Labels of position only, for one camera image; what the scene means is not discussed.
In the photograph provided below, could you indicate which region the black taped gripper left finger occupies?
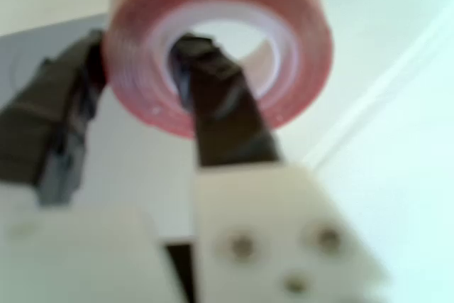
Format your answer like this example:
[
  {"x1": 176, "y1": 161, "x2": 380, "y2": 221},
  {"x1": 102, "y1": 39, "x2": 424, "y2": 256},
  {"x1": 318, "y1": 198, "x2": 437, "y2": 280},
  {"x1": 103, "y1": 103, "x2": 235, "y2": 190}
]
[{"x1": 0, "y1": 28, "x2": 108, "y2": 207}]

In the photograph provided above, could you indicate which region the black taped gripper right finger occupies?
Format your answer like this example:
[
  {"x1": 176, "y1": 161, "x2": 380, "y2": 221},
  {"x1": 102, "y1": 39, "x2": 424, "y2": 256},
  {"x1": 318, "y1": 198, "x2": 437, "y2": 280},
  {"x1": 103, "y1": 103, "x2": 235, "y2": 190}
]
[{"x1": 169, "y1": 32, "x2": 392, "y2": 303}]

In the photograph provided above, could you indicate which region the red tape roll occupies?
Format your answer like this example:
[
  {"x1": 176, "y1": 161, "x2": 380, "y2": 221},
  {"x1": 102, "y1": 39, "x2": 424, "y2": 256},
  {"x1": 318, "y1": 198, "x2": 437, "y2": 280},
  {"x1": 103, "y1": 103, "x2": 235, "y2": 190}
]
[{"x1": 101, "y1": 0, "x2": 335, "y2": 141}]

